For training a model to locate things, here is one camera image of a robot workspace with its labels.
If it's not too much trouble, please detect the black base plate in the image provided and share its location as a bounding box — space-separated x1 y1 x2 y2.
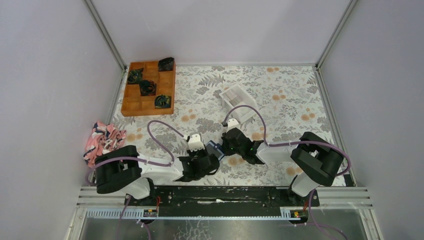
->
129 185 309 217

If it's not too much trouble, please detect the dark rolled cloth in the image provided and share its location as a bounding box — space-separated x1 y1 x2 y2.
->
154 94 172 109
138 79 157 97
157 57 175 72
127 68 144 85

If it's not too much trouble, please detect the dark rolled cloth middle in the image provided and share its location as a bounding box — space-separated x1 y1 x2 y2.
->
138 79 157 97

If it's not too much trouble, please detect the floral tablecloth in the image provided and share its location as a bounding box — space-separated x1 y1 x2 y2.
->
94 65 342 187

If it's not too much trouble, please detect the dark rolled cloth top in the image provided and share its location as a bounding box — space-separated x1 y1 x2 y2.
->
157 57 175 72

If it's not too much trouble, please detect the blue leather card holder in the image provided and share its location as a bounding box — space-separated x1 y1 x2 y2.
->
205 140 226 161

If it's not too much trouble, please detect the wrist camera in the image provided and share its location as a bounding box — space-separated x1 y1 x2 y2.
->
221 118 241 132
187 132 205 152

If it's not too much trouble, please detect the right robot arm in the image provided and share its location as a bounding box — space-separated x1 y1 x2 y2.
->
221 128 346 206

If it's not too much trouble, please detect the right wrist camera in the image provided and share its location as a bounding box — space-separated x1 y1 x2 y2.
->
221 118 241 132

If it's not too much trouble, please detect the stack of cards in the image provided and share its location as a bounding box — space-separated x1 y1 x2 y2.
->
224 90 243 106

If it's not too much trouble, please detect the pink patterned cloth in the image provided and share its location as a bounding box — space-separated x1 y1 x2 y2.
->
83 121 127 168

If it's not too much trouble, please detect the dark rolled cloth left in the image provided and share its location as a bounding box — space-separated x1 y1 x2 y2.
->
127 68 144 85

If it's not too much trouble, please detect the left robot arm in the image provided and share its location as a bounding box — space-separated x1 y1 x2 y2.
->
93 145 220 206

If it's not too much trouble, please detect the dark rolled cloth bottom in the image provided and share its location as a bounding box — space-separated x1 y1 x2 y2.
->
154 94 172 109

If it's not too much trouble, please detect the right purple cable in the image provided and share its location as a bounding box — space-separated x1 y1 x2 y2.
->
223 104 352 178

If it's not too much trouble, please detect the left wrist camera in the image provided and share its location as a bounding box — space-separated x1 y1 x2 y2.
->
187 132 205 152

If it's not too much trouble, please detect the white plastic card box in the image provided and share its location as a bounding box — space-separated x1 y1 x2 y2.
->
219 84 258 124

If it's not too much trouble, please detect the wooden compartment tray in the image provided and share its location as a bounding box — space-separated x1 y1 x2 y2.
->
120 57 176 117

